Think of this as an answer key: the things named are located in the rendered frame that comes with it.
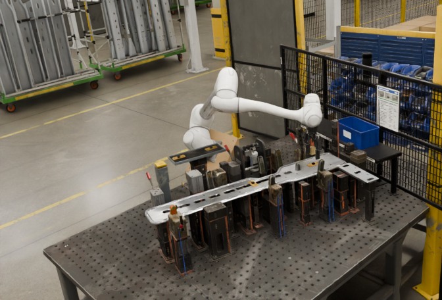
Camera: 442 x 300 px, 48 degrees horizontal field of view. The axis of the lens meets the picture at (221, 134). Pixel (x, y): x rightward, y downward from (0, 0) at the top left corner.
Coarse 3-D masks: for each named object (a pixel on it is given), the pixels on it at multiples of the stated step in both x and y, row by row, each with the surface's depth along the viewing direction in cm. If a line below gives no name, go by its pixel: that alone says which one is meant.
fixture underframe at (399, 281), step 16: (416, 224) 396; (400, 240) 318; (400, 256) 325; (416, 256) 357; (368, 272) 345; (400, 272) 330; (64, 288) 332; (336, 288) 280; (384, 288) 329; (400, 288) 337
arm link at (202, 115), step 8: (224, 72) 331; (232, 72) 332; (216, 80) 335; (224, 80) 327; (232, 80) 328; (216, 88) 332; (224, 88) 325; (232, 88) 326; (200, 104) 386; (208, 104) 357; (192, 112) 386; (200, 112) 373; (208, 112) 365; (192, 120) 380; (200, 120) 374; (208, 120) 375; (208, 128) 381
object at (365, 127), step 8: (344, 120) 368; (352, 120) 370; (360, 120) 361; (344, 128) 355; (352, 128) 347; (360, 128) 363; (368, 128) 355; (376, 128) 343; (344, 136) 357; (352, 136) 348; (360, 136) 340; (368, 136) 342; (376, 136) 345; (360, 144) 342; (368, 144) 344; (376, 144) 347
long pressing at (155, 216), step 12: (324, 156) 347; (288, 168) 334; (300, 168) 333; (312, 168) 331; (324, 168) 329; (240, 180) 325; (276, 180) 320; (288, 180) 319; (204, 192) 315; (216, 192) 313; (240, 192) 310; (252, 192) 310; (168, 204) 305; (180, 204) 304; (192, 204) 302; (204, 204) 301; (156, 216) 293
